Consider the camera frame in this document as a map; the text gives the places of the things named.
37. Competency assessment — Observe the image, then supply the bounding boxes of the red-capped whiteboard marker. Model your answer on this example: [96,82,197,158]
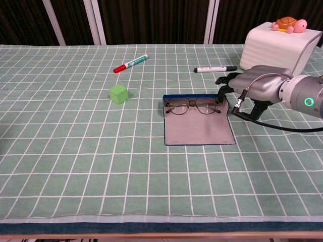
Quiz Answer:
[113,54,150,74]

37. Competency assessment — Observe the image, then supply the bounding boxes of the black-capped whiteboard marker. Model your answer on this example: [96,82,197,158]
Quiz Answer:
[193,66,238,74]

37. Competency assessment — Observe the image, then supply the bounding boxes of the white ribbed box device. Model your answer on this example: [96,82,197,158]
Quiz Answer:
[239,22,323,78]

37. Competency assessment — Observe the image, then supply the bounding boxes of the green checkered tablecloth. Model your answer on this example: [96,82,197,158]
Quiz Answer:
[0,44,323,224]

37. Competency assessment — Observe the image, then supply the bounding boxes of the dark blue under cloth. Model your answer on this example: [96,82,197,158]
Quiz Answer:
[0,221,323,234]

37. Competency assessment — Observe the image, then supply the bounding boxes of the white partition post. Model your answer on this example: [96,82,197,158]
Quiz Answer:
[203,0,220,45]
[42,0,66,46]
[83,0,106,45]

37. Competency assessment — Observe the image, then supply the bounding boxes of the green cube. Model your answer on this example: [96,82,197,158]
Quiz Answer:
[109,85,129,104]

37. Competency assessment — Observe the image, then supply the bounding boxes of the blue glasses case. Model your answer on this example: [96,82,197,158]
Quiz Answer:
[163,94,237,146]

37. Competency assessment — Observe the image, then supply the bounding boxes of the orange pink turtle toy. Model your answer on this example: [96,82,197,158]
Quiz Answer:
[271,16,308,33]

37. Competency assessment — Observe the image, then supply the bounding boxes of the black hand cable with plug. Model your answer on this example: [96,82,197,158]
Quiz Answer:
[231,73,323,133]

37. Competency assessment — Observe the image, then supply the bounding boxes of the thin-framed round eyeglasses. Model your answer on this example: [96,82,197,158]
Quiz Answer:
[165,97,221,115]

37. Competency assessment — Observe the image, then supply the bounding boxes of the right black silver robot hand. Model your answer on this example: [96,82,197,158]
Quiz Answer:
[215,65,293,119]

